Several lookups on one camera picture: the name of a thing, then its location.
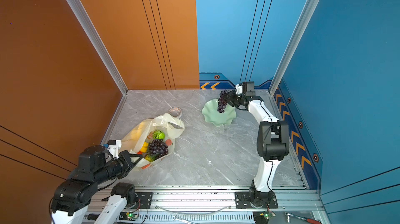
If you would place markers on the dark purple grape bunch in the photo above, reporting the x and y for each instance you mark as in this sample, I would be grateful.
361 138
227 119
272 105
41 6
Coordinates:
222 101
156 149

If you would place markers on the green kiwi half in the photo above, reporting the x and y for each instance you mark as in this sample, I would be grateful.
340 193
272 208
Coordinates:
158 135

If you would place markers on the right aluminium corner post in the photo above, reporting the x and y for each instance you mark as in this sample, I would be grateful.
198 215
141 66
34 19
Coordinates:
301 25

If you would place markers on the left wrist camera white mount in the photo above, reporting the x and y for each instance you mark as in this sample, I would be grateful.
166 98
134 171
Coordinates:
113 146

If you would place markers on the left aluminium corner post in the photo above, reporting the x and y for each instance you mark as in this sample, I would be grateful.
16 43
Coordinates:
95 39

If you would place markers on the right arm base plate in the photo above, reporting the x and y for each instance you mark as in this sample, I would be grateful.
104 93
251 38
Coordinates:
243 199

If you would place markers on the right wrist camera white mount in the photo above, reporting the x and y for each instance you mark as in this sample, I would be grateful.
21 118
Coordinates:
246 89

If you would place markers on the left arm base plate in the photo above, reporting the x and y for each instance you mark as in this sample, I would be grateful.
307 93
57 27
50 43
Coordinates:
143 200

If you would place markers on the yellow lemon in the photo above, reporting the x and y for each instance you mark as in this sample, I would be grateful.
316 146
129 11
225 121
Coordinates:
144 148

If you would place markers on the left green circuit board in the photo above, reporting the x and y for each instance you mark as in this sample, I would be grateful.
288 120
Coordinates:
128 216

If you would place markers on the cream plastic bag orange print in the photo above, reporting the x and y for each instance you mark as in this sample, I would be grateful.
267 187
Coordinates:
133 141

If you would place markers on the right green circuit board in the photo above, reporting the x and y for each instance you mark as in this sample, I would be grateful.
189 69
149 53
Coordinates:
263 217

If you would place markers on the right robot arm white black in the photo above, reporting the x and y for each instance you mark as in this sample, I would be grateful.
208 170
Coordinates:
272 146

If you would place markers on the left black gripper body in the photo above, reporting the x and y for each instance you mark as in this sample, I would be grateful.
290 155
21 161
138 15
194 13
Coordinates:
120 166

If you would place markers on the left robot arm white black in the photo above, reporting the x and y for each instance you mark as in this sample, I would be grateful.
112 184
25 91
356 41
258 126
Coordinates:
96 165

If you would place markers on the aluminium front rail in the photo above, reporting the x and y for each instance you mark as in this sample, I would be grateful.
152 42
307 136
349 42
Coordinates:
204 205

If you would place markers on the green circuit board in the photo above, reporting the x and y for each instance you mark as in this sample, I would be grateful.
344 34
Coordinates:
128 216
263 217

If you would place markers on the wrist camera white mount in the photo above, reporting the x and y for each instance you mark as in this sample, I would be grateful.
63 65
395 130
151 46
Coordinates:
113 146
246 89

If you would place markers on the green leaf-shaped plate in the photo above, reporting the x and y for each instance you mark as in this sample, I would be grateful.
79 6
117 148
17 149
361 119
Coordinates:
218 119

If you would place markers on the clear tape roll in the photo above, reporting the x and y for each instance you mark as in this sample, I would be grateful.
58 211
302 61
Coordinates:
175 112

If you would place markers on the red handled tool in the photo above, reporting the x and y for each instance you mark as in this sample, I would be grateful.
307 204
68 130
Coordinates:
290 216

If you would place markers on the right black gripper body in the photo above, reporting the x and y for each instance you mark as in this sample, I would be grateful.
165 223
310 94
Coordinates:
236 100

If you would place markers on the aluminium corner post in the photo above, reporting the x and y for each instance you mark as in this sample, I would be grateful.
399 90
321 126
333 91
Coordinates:
301 25
95 39

